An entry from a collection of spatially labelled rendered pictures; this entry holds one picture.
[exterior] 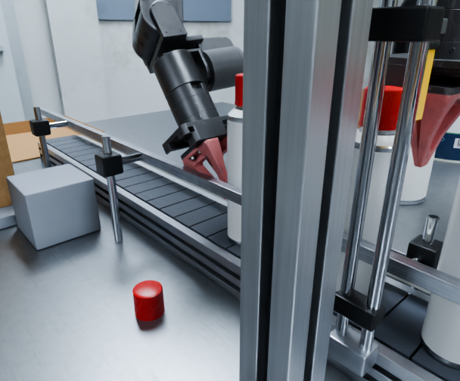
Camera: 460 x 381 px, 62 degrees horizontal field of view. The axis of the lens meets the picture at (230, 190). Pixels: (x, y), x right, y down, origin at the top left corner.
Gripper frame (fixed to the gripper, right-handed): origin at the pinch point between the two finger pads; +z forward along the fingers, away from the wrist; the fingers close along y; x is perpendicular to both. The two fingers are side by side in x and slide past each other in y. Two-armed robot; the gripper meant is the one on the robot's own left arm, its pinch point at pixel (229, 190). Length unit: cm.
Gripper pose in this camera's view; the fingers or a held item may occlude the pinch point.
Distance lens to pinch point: 50.4
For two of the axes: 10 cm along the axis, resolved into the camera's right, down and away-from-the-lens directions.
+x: -5.4, 3.3, 7.8
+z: 4.1, 9.1, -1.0
